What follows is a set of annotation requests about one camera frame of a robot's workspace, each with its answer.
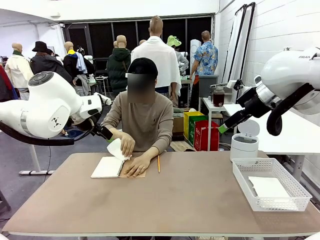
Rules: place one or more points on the light wooden board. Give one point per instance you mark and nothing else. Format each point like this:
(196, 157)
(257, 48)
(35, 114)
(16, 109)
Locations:
(181, 146)

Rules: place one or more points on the red bag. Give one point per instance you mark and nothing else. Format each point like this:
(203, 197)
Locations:
(207, 140)

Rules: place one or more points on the mannequin in blue floral shirt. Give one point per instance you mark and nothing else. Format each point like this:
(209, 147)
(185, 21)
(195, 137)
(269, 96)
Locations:
(206, 60)

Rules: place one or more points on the person's left forearm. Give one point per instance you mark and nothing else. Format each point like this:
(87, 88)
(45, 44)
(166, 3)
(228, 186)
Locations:
(161, 145)

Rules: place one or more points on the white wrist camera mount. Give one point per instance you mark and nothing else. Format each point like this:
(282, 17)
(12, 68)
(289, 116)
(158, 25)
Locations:
(103, 98)
(232, 84)

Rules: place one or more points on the glass jar dark liquid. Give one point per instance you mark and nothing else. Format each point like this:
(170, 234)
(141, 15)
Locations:
(219, 98)

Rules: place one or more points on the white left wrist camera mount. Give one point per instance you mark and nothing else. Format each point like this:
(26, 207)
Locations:
(103, 98)

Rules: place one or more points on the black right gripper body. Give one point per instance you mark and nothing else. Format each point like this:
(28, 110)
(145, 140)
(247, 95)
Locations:
(255, 106)

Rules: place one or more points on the spiral notebook brown cover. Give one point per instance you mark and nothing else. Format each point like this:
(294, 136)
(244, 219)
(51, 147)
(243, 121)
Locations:
(107, 167)

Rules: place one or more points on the mannequin with black bucket hat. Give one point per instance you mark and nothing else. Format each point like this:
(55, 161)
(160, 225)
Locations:
(42, 63)

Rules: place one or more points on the black baseball cap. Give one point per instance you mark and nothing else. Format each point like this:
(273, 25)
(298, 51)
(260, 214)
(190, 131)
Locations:
(142, 66)

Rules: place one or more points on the cardboard box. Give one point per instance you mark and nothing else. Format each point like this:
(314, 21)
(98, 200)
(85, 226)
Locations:
(177, 125)

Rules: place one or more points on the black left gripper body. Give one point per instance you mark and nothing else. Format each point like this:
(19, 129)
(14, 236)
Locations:
(87, 123)

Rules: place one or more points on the gray-green cloth pile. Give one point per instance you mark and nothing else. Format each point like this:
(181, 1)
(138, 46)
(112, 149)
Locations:
(180, 112)

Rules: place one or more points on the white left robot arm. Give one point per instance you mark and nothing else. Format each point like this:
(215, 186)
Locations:
(47, 105)

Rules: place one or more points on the mannequin in dark green hoodie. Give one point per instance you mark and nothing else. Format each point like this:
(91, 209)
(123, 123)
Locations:
(118, 70)

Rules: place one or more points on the white round trash bin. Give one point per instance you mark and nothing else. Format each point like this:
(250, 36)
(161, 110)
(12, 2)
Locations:
(243, 150)

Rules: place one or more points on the mannequin with white shawl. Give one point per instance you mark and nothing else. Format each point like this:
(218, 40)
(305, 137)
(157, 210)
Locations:
(155, 55)

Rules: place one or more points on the white tower appliance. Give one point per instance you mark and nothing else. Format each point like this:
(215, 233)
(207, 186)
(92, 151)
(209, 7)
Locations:
(195, 47)

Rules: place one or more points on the red garment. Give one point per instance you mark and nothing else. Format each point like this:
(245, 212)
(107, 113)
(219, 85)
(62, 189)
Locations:
(5, 85)

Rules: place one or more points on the background person black hair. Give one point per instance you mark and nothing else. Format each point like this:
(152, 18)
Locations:
(50, 52)

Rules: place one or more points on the mannequin with yellow collar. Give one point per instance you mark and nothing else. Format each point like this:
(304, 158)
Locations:
(71, 62)

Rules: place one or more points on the white paper sheet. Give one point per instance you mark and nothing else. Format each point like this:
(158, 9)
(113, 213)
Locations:
(270, 187)
(113, 147)

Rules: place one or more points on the person's left hand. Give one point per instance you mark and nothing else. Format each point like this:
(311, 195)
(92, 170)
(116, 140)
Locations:
(137, 166)

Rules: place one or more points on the small white side table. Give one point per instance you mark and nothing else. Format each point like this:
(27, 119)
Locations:
(208, 105)

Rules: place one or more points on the white plastic mesh basket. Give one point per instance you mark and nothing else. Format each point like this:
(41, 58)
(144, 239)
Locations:
(250, 166)

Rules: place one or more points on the mannequin in cream jacket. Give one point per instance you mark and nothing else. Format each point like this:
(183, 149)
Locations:
(18, 70)

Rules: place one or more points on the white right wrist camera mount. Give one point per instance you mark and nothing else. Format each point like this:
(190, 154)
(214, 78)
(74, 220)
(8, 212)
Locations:
(232, 84)

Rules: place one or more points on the yellow pencil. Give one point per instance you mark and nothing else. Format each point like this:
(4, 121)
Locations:
(158, 163)

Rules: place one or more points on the green bag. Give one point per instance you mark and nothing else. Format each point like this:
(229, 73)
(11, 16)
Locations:
(193, 130)

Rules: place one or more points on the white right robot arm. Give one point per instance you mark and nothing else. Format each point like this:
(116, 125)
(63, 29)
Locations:
(287, 72)

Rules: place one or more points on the person's right hand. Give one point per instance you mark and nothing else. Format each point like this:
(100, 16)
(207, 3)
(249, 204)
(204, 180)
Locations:
(127, 145)

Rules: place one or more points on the gray cabinet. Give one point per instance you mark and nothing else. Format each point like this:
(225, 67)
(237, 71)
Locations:
(207, 86)

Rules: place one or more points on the mannequin with green hat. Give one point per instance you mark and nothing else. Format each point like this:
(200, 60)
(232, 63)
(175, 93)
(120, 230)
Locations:
(173, 41)

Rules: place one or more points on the bare mannequin head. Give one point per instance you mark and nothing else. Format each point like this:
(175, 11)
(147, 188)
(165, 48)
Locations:
(142, 42)

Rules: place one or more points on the person's right forearm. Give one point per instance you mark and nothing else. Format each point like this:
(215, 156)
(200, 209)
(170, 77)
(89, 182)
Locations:
(110, 128)

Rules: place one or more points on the yellow bag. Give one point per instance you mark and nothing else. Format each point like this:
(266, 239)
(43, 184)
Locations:
(186, 125)

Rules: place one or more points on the seated person beige sweater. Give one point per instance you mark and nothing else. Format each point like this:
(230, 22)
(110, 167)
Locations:
(147, 117)

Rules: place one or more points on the black framed backdrop panels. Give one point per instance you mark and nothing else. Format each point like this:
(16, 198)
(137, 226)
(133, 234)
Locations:
(240, 50)

